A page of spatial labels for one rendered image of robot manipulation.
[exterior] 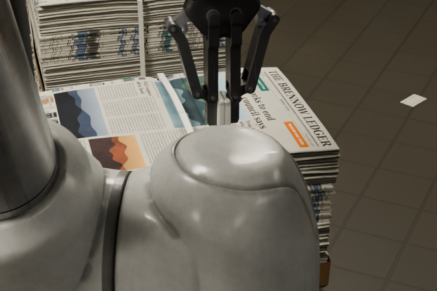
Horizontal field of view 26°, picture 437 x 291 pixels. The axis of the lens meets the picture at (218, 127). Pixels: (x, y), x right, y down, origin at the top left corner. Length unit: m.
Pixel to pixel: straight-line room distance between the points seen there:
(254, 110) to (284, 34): 3.00
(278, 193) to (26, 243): 0.22
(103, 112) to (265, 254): 0.60
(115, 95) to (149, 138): 0.14
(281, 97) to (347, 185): 1.83
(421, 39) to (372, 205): 1.42
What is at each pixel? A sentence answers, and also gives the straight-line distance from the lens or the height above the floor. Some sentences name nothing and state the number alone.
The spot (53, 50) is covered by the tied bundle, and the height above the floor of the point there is 0.97.
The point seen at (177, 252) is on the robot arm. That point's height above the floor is 1.21.
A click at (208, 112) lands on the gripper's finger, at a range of 1.09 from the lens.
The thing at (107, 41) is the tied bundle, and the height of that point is 0.98.
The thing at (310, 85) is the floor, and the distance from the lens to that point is 3.87.
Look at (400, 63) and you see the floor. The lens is 4.11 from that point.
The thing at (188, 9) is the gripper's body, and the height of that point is 1.31.
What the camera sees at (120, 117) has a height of 1.06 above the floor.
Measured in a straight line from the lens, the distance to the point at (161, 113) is 1.35.
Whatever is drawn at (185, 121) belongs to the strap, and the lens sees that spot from 1.30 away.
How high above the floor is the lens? 1.69
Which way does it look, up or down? 29 degrees down
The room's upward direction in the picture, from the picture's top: straight up
